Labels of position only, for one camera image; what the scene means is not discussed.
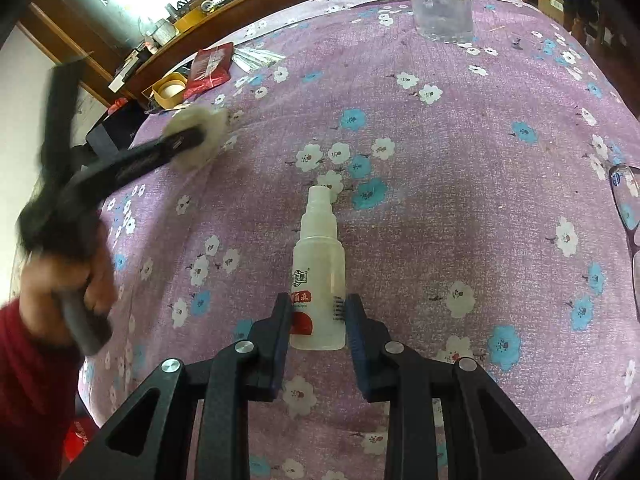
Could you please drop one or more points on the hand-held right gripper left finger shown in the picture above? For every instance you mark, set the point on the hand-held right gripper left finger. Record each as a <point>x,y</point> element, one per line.
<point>280,340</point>

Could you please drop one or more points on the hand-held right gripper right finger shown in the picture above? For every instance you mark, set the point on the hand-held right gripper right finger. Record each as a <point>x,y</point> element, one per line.
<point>357,345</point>

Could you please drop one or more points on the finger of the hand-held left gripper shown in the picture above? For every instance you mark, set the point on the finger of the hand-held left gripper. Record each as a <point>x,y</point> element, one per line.
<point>145,157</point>

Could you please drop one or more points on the white tissue wad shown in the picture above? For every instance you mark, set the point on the white tissue wad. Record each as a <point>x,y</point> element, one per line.
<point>205,120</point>

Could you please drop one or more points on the white spray bottle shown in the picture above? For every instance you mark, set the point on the white spray bottle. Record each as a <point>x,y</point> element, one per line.
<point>317,270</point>

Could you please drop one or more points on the person's left hand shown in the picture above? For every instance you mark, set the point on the person's left hand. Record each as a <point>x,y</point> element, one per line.
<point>100,280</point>

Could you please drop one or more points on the black box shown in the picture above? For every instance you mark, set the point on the black box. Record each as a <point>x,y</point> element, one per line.
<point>112,130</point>

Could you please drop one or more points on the yellow tape roll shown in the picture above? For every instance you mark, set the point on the yellow tape roll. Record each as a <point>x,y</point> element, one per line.
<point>170,91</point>

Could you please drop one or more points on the red foil packet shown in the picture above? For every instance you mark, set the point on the red foil packet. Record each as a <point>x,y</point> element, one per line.
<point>210,67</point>

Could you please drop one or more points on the clear wrapped sticks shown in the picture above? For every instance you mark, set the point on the clear wrapped sticks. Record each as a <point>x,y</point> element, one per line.
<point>257,57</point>

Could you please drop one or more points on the wooden cabinet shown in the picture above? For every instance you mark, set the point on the wooden cabinet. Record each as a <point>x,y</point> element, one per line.
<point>250,15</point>

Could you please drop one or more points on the purple floral tablecloth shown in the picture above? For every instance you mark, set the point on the purple floral tablecloth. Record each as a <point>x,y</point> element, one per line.
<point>475,210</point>

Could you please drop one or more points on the eyeglasses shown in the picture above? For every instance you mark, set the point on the eyeglasses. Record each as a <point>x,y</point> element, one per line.
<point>627,195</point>

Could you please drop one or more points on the clear glass measuring cup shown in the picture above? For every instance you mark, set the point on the clear glass measuring cup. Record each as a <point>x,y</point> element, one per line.
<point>440,10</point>

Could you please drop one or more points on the brown cardboard box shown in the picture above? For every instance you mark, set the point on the brown cardboard box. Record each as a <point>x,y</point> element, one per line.
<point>550,2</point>

